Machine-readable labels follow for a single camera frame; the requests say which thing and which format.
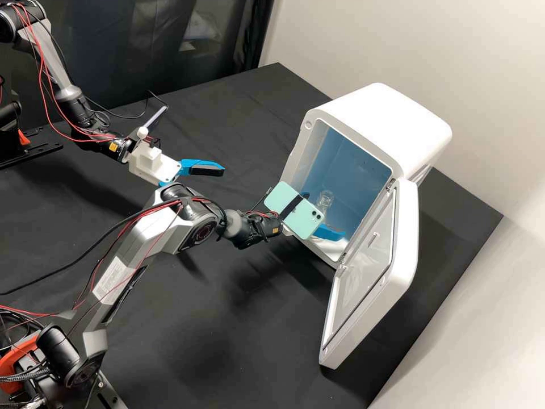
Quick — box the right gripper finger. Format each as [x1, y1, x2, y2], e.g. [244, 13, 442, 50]
[313, 225, 346, 245]

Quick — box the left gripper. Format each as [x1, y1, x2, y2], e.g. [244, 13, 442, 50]
[125, 147, 225, 186]

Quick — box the clear flask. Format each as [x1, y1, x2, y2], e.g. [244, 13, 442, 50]
[316, 189, 338, 215]

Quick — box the incubator door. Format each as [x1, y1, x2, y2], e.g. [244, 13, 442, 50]
[318, 176, 421, 370]

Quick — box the white incubator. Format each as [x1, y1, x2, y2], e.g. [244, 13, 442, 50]
[279, 82, 453, 268]

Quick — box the right wrist camera phone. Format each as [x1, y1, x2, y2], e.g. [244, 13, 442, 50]
[263, 180, 327, 240]

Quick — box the wrist camera phone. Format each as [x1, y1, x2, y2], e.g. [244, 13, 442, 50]
[135, 106, 166, 161]
[263, 180, 327, 240]

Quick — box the left wrist camera phone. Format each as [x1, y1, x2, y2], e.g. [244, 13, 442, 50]
[135, 106, 166, 161]

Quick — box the black cable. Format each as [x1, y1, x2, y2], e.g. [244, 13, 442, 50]
[0, 211, 144, 297]
[85, 89, 169, 121]

